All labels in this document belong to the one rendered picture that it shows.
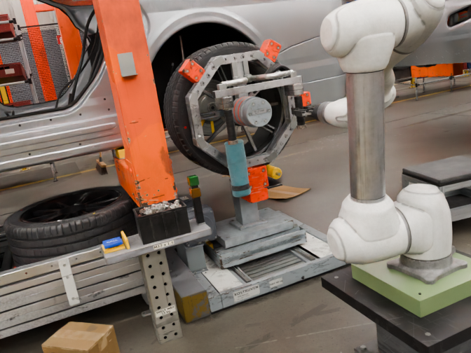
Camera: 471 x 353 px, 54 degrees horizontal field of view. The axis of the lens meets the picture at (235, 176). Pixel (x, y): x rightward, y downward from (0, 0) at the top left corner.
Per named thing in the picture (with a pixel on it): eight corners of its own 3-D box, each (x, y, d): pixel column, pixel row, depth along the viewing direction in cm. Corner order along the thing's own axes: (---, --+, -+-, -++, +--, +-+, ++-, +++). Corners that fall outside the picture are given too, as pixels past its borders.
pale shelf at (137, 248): (199, 223, 203) (198, 217, 202) (212, 234, 187) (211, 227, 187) (101, 251, 188) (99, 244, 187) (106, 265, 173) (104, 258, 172)
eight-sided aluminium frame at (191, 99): (296, 153, 240) (282, 46, 226) (302, 154, 234) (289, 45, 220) (198, 176, 221) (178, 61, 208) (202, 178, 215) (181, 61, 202)
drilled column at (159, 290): (176, 325, 203) (158, 238, 193) (183, 336, 194) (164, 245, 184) (155, 333, 200) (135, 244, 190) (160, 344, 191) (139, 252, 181)
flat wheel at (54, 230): (113, 216, 286) (104, 180, 281) (167, 237, 236) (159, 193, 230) (1, 255, 247) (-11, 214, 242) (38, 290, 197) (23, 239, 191)
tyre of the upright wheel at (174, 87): (295, 83, 261) (197, 20, 233) (317, 82, 240) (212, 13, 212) (245, 187, 260) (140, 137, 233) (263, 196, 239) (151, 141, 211)
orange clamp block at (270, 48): (268, 63, 226) (275, 46, 226) (275, 62, 219) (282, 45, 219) (256, 57, 223) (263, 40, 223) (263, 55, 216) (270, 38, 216)
